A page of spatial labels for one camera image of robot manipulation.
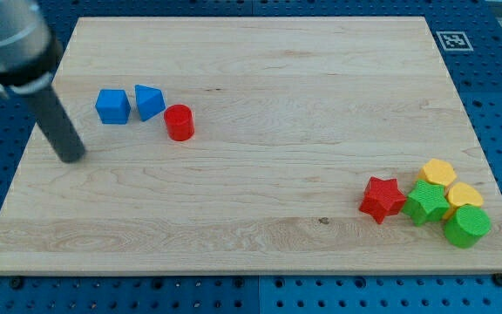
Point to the blue triangle block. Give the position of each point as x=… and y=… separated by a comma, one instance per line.
x=150, y=101

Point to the green star block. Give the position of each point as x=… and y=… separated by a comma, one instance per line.
x=425, y=203

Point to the yellow hexagon block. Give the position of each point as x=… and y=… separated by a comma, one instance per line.
x=437, y=171

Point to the white fiducial marker tag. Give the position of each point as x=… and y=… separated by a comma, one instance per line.
x=452, y=41

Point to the red cylinder block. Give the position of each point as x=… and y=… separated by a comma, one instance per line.
x=179, y=122

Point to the red star block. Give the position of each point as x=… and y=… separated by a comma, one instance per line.
x=382, y=198

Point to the yellow heart block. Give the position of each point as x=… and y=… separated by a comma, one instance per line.
x=461, y=194

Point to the light wooden board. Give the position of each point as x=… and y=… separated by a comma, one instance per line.
x=292, y=116

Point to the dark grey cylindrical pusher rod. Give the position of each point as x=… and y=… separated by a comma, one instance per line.
x=54, y=123

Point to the green cylinder block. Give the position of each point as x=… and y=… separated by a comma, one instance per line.
x=467, y=226

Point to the blue cube block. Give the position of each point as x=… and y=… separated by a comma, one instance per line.
x=113, y=106

